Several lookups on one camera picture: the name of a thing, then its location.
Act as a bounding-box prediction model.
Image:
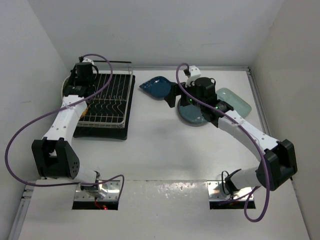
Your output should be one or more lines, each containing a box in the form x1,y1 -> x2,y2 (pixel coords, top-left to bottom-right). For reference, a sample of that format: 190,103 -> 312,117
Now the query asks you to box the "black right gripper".
165,81 -> 205,109

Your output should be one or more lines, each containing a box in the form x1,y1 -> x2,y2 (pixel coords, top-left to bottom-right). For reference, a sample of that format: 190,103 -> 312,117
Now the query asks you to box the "dark blue leaf-shaped plate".
139,76 -> 174,100

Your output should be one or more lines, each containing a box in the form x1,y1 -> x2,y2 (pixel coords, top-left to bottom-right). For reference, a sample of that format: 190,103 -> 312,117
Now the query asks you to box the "teal round plate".
177,100 -> 208,126

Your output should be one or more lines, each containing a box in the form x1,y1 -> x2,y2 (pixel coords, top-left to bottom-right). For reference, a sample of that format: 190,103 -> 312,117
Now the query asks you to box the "yellow polka dot plate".
80,106 -> 89,118

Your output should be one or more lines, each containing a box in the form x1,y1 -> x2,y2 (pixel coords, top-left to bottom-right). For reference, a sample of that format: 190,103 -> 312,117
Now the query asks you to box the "light green oval plate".
216,87 -> 252,118

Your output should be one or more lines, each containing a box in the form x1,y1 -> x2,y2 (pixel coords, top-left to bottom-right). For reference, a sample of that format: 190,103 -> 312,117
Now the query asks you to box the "red and teal floral plate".
61,76 -> 70,99

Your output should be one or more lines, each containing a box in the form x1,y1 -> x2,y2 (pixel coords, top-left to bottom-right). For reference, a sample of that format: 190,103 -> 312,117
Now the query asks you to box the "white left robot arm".
31,60 -> 103,198

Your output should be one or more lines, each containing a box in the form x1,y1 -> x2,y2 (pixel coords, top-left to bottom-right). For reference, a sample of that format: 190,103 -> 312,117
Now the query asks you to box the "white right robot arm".
164,77 -> 298,195

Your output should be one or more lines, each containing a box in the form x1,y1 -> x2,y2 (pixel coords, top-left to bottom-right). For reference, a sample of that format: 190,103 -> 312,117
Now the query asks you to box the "black drying mat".
73,74 -> 135,140

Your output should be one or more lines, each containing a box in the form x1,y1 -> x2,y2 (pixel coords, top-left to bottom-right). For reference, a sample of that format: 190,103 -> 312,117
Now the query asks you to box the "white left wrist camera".
78,56 -> 95,66

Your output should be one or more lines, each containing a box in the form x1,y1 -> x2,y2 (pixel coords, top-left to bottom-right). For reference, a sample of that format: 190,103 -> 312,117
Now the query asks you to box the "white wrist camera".
78,56 -> 95,66
183,65 -> 201,88

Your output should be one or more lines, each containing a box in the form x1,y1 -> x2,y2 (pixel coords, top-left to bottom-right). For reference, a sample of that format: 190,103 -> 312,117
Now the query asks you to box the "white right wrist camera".
183,65 -> 201,88

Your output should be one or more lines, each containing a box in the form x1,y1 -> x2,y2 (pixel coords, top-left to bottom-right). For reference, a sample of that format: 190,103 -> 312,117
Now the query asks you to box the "metal wire dish rack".
77,61 -> 135,129

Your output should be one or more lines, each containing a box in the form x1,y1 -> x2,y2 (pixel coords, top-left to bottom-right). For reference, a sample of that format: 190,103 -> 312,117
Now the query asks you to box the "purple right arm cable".
175,62 -> 272,223

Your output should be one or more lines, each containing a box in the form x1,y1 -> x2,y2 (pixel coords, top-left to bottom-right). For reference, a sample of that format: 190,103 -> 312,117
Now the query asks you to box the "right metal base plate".
206,180 -> 252,202

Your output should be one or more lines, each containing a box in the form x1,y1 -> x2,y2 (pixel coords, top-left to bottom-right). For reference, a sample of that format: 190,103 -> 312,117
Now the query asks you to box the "metal base plate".
206,180 -> 252,202
74,180 -> 121,202

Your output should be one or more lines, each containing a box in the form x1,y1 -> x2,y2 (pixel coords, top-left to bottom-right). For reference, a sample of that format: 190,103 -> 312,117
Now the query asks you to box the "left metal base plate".
74,180 -> 121,202

